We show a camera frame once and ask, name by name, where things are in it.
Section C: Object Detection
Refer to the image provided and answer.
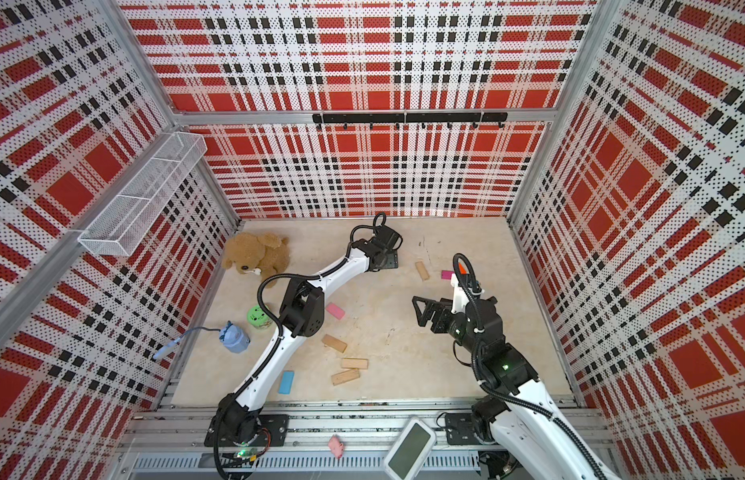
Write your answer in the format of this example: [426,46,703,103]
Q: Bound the brown teddy bear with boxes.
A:
[222,232,290,281]

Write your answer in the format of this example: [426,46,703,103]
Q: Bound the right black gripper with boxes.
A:
[413,297,482,361]

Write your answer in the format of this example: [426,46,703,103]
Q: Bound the black hook rail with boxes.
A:
[312,111,509,128]

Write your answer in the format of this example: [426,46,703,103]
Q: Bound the blue toy with cord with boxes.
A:
[152,322,250,360]

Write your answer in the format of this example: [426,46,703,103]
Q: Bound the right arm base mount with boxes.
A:
[437,412,521,479]

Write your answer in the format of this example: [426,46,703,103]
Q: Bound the green round toy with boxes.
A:
[246,306,272,329]

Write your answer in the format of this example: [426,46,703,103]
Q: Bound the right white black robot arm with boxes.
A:
[413,253,619,479]

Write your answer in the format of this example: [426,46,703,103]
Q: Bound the pink building block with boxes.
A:
[326,303,346,320]

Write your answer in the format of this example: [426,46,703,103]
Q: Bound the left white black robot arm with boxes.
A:
[204,212,403,447]

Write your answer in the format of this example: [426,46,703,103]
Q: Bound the white tablet device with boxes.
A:
[384,417,437,480]

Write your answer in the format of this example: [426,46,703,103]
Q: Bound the wooden block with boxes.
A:
[416,261,430,281]
[340,358,370,370]
[322,335,348,353]
[330,369,360,386]

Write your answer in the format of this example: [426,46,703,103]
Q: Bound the white wire mesh basket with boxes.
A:
[78,132,206,257]

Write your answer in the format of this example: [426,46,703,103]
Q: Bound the light blue front block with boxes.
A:
[278,370,294,395]

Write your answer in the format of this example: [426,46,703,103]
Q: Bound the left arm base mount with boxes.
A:
[204,408,290,479]

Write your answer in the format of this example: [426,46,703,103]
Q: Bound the pink block on rail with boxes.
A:
[328,435,344,459]

